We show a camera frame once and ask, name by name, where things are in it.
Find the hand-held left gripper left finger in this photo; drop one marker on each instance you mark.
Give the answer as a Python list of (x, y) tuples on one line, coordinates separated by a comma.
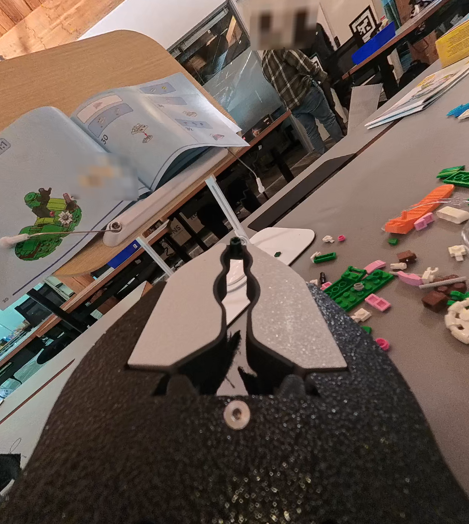
[(177, 323)]

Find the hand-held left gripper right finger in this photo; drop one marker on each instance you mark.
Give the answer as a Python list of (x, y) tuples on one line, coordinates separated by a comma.
[(292, 323)]

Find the tiny black lego piece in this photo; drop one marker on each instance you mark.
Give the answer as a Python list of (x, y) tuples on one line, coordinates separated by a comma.
[(235, 243)]

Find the large green lego plate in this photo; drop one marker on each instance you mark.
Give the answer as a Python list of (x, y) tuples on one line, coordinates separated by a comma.
[(357, 288)]

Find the scattered small lego pieces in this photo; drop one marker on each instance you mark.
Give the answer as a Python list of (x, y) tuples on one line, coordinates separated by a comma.
[(435, 294)]

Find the orange lego piece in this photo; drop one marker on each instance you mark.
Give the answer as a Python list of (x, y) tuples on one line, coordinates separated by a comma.
[(427, 206)]

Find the white lego brick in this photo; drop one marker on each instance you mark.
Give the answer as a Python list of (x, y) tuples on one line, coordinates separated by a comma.
[(453, 214)]

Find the yellow lego box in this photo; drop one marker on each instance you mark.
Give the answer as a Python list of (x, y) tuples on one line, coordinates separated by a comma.
[(464, 37)]

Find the open instruction booklet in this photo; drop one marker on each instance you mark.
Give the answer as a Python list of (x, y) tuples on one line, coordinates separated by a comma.
[(34, 163)]

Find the closed instruction booklet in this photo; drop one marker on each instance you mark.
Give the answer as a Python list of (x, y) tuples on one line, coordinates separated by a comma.
[(414, 96)]

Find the wooden book stand white base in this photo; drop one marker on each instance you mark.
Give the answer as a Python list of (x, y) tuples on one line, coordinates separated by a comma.
[(95, 61)]

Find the large blue storage bin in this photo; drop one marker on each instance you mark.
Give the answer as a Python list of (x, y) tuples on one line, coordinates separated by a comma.
[(375, 43)]

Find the black white marker sign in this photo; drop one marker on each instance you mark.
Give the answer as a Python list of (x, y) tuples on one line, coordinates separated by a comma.
[(363, 22)]

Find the long background table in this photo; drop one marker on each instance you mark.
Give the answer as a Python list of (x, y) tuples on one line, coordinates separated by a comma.
[(406, 30)]

